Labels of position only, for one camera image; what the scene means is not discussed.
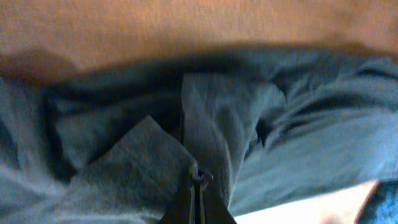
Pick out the black t-shirt white lettering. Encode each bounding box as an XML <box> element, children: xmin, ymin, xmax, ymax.
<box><xmin>1</xmin><ymin>49</ymin><xmax>397</xmax><ymax>223</ymax></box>

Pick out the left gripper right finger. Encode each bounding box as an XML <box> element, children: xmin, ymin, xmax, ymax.
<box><xmin>198</xmin><ymin>170</ymin><xmax>237</xmax><ymax>224</ymax></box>

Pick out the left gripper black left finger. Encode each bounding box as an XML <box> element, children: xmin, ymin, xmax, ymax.
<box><xmin>158</xmin><ymin>163</ymin><xmax>197</xmax><ymax>224</ymax></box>

